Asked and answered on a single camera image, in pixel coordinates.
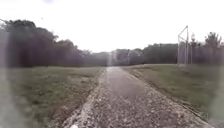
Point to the wood of dark trees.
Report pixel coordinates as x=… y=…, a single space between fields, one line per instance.
x=40 y=50

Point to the grey gravel path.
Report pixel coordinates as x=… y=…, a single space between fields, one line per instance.
x=121 y=100

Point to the tall metal frame fence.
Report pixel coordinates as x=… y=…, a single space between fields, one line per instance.
x=183 y=46

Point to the grass field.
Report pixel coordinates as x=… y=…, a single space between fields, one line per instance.
x=180 y=81
x=46 y=86

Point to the robot's own part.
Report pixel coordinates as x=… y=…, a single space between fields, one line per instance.
x=74 y=126

